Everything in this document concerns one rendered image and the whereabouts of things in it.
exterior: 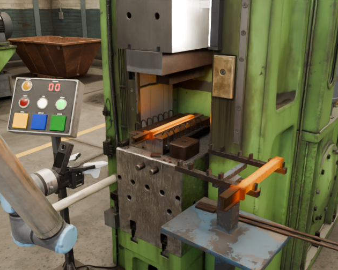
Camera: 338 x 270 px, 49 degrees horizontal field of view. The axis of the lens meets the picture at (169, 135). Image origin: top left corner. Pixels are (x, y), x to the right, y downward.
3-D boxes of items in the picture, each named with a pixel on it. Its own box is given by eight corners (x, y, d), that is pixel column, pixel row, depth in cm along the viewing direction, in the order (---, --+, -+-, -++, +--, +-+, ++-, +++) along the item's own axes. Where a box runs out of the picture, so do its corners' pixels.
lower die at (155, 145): (162, 155, 165) (162, 137, 162) (129, 145, 176) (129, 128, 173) (211, 130, 196) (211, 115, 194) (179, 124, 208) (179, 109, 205)
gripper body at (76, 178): (72, 178, 140) (45, 190, 131) (70, 157, 137) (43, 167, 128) (86, 183, 135) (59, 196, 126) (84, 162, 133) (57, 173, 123)
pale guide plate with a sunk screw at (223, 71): (230, 99, 150) (233, 57, 145) (211, 96, 155) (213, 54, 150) (233, 98, 152) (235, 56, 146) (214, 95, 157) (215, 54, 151)
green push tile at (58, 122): (63, 130, 177) (66, 115, 178) (48, 130, 178) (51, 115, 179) (65, 131, 179) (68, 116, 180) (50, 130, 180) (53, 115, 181)
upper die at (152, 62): (162, 75, 153) (162, 52, 150) (126, 70, 164) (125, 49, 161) (213, 64, 185) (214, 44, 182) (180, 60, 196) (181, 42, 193)
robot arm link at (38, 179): (-2, 210, 118) (-7, 182, 115) (32, 195, 128) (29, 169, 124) (15, 219, 113) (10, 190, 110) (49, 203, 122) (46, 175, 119)
